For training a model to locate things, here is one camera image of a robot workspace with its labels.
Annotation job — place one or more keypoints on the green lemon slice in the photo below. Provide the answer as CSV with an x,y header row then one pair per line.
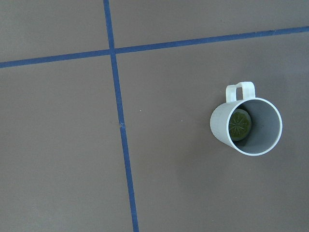
x,y
240,124

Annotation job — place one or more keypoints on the white mug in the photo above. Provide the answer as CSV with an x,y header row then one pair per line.
x,y
266,127

